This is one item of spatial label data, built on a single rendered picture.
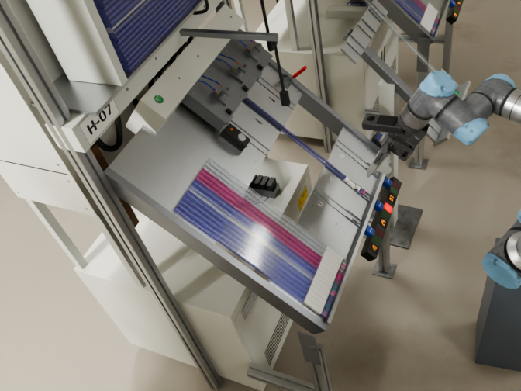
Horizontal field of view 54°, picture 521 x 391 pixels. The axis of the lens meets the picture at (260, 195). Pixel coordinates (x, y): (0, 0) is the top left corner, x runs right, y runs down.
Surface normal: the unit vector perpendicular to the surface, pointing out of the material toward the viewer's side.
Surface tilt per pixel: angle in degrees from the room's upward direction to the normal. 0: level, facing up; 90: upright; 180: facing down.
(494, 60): 0
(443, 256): 0
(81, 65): 90
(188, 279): 0
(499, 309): 90
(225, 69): 43
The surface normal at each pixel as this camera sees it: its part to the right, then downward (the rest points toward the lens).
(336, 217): 0.48, -0.38
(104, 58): -0.40, 0.71
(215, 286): -0.18, -0.68
